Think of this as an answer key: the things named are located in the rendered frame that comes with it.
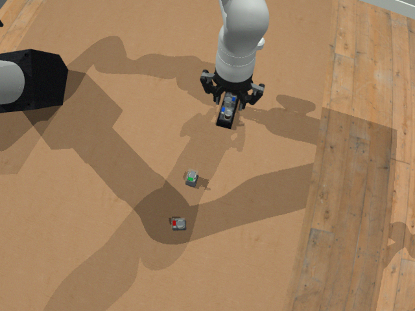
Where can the black rack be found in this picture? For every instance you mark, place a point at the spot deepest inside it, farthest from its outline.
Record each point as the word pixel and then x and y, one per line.
pixel 226 124

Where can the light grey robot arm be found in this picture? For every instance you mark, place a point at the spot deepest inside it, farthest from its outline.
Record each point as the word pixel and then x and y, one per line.
pixel 245 24

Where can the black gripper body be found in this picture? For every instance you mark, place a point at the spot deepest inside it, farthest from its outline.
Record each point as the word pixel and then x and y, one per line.
pixel 243 86

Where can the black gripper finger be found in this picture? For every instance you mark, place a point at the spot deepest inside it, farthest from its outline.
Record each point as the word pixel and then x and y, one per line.
pixel 251 99
pixel 206 80

